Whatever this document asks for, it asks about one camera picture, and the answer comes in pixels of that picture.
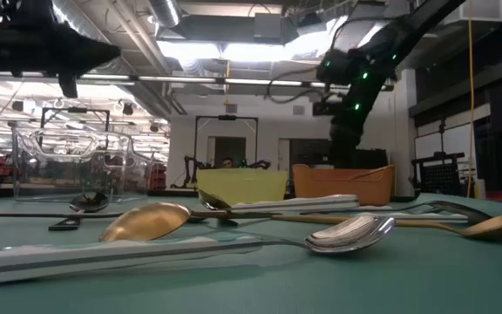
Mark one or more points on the yellow plastic bin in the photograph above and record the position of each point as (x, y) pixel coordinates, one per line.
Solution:
(242, 185)

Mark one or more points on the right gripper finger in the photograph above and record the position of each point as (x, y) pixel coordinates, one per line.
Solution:
(344, 154)

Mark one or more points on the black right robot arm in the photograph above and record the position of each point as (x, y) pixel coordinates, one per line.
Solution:
(408, 30)

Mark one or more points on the person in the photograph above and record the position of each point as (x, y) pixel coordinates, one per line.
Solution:
(227, 162)

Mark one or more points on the white board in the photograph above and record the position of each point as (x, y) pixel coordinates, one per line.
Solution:
(456, 139)

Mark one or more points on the silver ventilation duct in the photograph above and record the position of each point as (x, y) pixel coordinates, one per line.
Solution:
(166, 13)

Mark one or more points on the black equipment cases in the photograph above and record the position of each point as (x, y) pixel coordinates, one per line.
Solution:
(375, 158)

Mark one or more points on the clear plastic bin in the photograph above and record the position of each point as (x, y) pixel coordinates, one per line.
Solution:
(81, 144)

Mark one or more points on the long ceiling light bar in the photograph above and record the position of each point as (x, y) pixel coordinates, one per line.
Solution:
(181, 79)

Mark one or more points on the black gantry frame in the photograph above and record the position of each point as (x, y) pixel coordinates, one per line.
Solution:
(227, 117)

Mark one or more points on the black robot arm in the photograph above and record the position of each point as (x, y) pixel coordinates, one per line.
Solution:
(188, 168)
(262, 165)

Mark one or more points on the green table mat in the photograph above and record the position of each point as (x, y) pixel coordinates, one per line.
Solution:
(408, 279)

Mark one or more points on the grey ceiling air unit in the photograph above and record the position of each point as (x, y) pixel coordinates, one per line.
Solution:
(268, 26)

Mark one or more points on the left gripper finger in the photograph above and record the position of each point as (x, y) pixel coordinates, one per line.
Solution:
(98, 52)

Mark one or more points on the dark cabinet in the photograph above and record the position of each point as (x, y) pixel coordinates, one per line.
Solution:
(307, 152)

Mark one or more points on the orange plastic bin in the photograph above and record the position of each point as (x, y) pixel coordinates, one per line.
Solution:
(342, 187)

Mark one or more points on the gold metal spoon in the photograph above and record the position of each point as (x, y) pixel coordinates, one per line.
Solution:
(499, 224)
(146, 222)

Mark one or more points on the red storage crate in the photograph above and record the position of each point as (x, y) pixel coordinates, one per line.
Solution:
(157, 176)

